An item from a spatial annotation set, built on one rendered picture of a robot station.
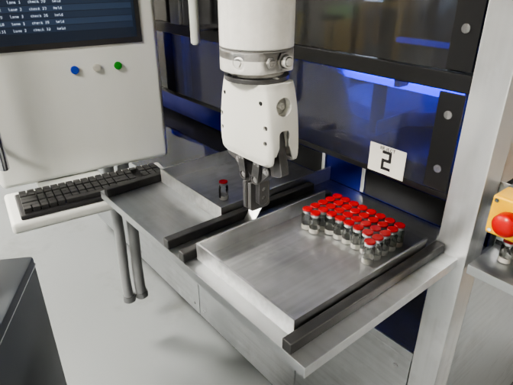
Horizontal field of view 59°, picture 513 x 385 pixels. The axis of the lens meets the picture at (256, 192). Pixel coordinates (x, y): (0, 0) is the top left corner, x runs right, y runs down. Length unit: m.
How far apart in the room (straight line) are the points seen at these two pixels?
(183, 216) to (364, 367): 0.60
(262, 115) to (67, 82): 0.95
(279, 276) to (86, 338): 1.37
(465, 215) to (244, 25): 0.56
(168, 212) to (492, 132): 0.65
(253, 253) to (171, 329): 1.20
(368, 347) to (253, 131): 0.79
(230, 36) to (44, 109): 0.96
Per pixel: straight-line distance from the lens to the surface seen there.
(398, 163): 0.92
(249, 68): 0.50
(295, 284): 0.79
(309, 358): 0.67
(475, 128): 0.83
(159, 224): 0.98
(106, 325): 2.10
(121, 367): 1.91
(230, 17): 0.50
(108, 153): 1.47
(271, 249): 0.87
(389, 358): 1.17
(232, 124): 0.55
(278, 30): 0.50
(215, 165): 1.24
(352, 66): 0.95
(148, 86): 1.45
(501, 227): 0.82
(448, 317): 1.00
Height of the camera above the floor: 1.37
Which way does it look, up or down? 27 degrees down
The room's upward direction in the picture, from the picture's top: straight up
